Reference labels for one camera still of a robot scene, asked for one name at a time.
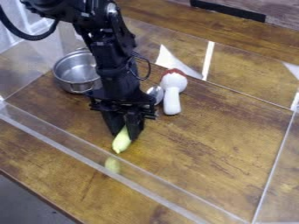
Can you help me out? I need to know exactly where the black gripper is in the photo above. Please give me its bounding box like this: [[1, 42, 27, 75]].
[[88, 65, 155, 141]]

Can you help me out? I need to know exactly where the green handled metal spoon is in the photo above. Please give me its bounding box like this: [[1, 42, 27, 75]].
[[112, 85, 164, 154]]

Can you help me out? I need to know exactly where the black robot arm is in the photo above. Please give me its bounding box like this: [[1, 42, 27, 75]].
[[21, 0, 155, 140]]

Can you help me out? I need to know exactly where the white red plush mushroom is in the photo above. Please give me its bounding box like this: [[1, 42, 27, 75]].
[[160, 68, 188, 116]]

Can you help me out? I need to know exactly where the small steel pot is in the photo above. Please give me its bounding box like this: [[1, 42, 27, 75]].
[[52, 48, 101, 94]]

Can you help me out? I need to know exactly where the black bar on table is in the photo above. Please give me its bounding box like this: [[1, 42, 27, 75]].
[[189, 0, 267, 23]]

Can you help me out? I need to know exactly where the black cable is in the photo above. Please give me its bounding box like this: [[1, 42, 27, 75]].
[[0, 3, 61, 42]]

